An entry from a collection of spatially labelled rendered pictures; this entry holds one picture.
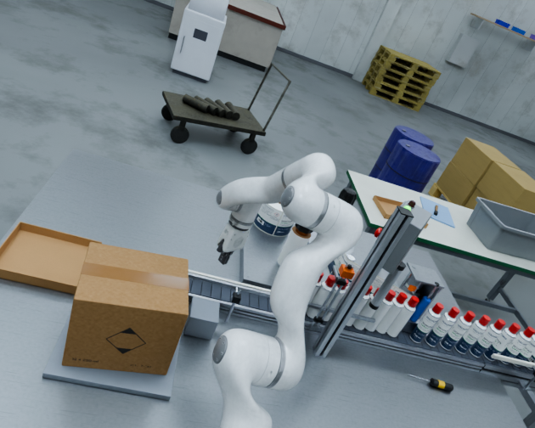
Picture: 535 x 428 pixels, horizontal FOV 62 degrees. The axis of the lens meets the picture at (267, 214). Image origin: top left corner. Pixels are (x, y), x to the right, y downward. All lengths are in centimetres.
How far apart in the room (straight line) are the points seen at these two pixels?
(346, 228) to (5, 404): 98
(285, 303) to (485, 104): 1225
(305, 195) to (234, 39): 768
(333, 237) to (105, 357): 74
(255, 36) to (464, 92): 616
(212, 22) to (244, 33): 198
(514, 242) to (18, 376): 308
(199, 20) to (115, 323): 573
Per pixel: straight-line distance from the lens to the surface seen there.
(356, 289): 156
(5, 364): 150
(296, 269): 106
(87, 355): 142
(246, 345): 107
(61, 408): 142
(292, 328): 110
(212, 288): 175
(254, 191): 136
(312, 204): 103
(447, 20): 1207
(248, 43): 865
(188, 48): 680
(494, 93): 1313
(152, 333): 134
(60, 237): 188
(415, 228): 145
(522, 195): 531
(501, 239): 351
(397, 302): 188
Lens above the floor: 202
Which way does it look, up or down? 30 degrees down
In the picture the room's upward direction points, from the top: 23 degrees clockwise
